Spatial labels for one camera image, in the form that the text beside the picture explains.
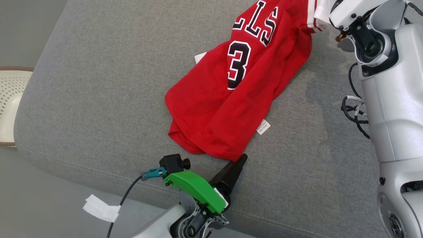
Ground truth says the red basketball jersey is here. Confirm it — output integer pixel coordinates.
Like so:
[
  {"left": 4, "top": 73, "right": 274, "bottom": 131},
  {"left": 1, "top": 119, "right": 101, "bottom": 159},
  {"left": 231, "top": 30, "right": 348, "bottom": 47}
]
[{"left": 164, "top": 0, "right": 331, "bottom": 162}]

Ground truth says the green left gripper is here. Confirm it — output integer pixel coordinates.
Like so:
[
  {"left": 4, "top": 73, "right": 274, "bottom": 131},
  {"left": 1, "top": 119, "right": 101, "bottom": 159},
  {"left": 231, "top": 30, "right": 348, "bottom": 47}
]
[{"left": 164, "top": 153, "right": 248, "bottom": 215}]

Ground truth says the white perforated laundry basket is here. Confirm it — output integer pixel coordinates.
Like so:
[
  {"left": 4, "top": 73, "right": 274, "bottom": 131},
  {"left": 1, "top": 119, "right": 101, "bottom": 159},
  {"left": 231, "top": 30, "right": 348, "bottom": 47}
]
[{"left": 0, "top": 66, "right": 35, "bottom": 148}]

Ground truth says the grey fabric sofa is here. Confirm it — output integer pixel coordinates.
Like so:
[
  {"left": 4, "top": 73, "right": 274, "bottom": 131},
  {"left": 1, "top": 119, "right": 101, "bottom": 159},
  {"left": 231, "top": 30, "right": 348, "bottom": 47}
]
[{"left": 13, "top": 0, "right": 423, "bottom": 238}]

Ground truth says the white tape tag on cable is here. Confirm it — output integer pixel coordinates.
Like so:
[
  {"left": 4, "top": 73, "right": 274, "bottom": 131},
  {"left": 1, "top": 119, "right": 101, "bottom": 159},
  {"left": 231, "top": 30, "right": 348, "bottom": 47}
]
[{"left": 82, "top": 194, "right": 122, "bottom": 223}]

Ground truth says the left cable teal connector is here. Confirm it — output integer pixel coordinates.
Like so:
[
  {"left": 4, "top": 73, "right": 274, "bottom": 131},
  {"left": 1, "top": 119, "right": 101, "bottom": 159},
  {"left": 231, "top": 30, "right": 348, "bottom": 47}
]
[{"left": 106, "top": 167, "right": 166, "bottom": 238}]

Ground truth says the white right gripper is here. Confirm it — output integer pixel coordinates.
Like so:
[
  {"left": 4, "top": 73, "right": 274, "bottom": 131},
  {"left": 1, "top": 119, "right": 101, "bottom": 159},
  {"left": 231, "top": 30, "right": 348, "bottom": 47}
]
[{"left": 329, "top": 0, "right": 386, "bottom": 31}]

